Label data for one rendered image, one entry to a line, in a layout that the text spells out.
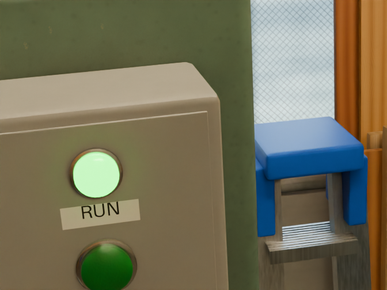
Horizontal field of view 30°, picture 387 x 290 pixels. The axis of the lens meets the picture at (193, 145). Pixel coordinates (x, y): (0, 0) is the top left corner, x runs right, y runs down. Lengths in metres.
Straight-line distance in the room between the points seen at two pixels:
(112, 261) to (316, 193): 1.65
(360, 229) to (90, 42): 0.98
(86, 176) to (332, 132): 0.95
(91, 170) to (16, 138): 0.03
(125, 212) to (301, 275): 1.75
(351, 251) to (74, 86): 0.97
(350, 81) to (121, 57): 1.40
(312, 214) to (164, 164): 1.68
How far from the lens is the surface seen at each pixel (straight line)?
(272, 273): 1.23
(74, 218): 0.28
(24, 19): 0.32
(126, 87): 0.29
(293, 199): 1.91
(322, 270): 2.03
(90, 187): 0.27
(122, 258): 0.28
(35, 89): 0.30
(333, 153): 1.14
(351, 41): 1.69
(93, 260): 0.28
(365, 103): 1.69
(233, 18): 0.33
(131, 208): 0.28
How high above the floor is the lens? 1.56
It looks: 20 degrees down
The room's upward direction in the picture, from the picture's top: 3 degrees counter-clockwise
